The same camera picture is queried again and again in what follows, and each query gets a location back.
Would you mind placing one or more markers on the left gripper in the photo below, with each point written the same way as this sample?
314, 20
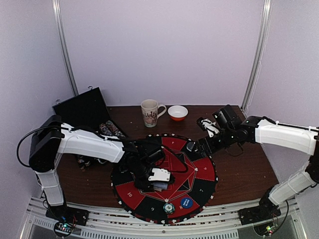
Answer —
148, 186

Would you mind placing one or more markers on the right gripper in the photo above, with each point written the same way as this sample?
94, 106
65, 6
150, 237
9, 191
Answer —
201, 145

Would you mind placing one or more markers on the blue playing card deck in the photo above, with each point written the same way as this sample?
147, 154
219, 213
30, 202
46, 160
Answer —
160, 186

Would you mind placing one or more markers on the clear dealer button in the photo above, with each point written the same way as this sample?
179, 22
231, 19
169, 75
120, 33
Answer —
192, 146

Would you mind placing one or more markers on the poker chip stack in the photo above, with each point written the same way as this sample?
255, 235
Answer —
169, 208

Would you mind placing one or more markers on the blue small blind button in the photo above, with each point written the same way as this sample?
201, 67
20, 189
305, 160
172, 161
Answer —
186, 202

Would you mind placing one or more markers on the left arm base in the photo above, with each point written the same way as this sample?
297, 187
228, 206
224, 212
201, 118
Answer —
67, 218

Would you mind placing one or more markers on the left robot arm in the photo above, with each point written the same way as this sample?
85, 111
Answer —
55, 137

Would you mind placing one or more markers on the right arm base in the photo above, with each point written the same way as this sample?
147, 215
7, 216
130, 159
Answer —
266, 219

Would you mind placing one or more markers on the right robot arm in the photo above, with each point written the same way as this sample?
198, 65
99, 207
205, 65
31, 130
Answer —
228, 129

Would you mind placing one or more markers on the round poker mat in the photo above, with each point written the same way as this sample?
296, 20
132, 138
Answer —
195, 177

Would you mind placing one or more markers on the white orange bowl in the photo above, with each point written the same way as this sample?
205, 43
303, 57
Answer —
177, 112

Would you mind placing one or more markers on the beige patterned mug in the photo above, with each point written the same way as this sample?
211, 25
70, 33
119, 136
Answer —
151, 111

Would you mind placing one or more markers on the black poker chip case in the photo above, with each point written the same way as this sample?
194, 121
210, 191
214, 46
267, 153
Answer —
81, 118

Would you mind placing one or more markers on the right aluminium frame post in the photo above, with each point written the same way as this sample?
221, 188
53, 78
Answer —
261, 44

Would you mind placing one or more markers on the aluminium frame post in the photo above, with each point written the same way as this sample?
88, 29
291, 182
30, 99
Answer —
261, 44
63, 43

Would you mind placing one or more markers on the left aluminium frame post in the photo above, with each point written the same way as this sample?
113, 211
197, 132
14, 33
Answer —
63, 43

